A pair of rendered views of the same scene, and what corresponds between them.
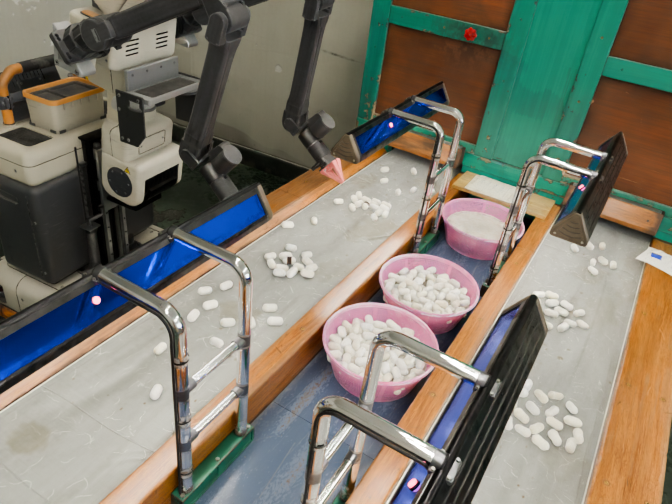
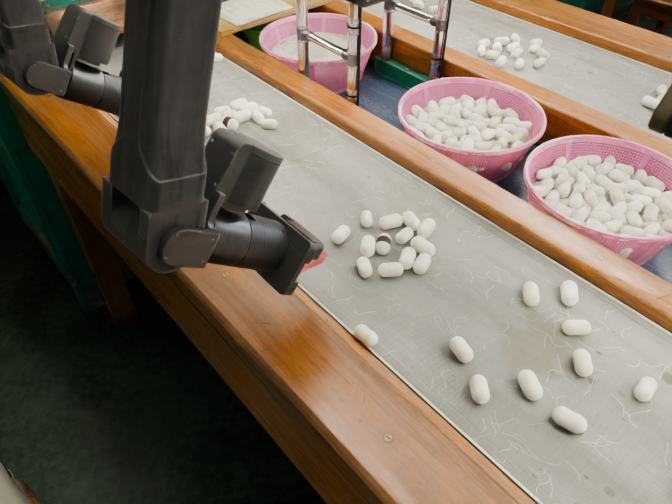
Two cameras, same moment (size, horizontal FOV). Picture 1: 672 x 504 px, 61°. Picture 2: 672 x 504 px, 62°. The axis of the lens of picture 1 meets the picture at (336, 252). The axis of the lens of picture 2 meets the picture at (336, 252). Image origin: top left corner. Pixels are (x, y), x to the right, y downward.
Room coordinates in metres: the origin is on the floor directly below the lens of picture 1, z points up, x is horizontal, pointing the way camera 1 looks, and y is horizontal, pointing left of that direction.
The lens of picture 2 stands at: (1.11, 0.68, 1.29)
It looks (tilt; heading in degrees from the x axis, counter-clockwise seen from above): 44 degrees down; 293
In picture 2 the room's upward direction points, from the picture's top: straight up
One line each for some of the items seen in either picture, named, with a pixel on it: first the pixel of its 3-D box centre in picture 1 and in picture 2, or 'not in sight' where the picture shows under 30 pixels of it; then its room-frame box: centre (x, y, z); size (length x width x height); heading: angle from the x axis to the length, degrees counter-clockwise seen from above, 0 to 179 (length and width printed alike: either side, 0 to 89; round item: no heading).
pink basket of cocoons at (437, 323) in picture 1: (425, 296); (467, 133); (1.23, -0.25, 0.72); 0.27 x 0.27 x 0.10
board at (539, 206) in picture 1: (503, 193); (262, 7); (1.82, -0.55, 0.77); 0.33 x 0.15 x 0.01; 63
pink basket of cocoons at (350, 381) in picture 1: (377, 354); (602, 204); (0.98, -0.13, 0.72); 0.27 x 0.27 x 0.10
